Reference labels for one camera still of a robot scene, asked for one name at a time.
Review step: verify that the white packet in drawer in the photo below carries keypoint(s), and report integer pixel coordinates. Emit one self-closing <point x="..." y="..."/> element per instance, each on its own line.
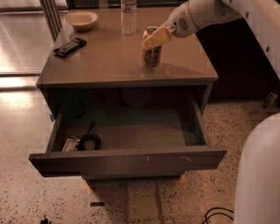
<point x="71" y="144"/>

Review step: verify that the open grey top drawer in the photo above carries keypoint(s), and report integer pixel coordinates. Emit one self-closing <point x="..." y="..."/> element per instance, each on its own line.
<point x="166" y="137"/>

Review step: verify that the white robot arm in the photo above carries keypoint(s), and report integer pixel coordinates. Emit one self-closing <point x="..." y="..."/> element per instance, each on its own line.
<point x="257" y="198"/>

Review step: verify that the small black floor object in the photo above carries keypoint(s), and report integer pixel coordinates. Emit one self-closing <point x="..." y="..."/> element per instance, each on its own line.
<point x="45" y="220"/>

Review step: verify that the clear plastic water bottle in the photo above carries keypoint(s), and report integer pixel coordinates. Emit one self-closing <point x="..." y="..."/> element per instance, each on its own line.
<point x="128" y="16"/>

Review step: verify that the grey cabinet with glossy top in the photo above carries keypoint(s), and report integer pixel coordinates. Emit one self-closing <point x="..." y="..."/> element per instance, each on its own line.
<point x="109" y="69"/>

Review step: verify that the white ceramic bowl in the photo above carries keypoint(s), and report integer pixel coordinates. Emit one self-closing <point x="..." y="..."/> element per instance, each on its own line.
<point x="81" y="21"/>

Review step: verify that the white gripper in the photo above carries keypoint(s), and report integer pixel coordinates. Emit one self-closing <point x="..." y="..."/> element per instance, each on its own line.
<point x="179" y="23"/>

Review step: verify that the black remote control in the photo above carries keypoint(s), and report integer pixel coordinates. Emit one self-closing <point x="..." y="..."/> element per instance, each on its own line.
<point x="70" y="47"/>

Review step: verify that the orange soda can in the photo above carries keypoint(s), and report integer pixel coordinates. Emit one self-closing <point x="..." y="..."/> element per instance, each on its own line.
<point x="151" y="57"/>

